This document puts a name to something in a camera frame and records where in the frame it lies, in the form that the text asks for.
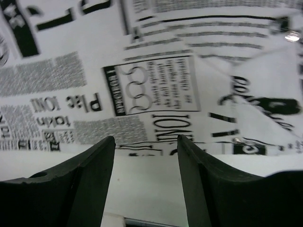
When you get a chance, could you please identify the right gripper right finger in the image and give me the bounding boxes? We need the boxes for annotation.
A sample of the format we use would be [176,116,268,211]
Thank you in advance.
[177,135,303,227]

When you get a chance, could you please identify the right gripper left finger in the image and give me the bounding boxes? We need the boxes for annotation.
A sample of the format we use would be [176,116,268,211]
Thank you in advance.
[0,136,116,227]

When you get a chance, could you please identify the newspaper print trousers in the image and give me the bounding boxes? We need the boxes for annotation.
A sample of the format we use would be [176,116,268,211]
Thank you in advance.
[0,0,303,156]

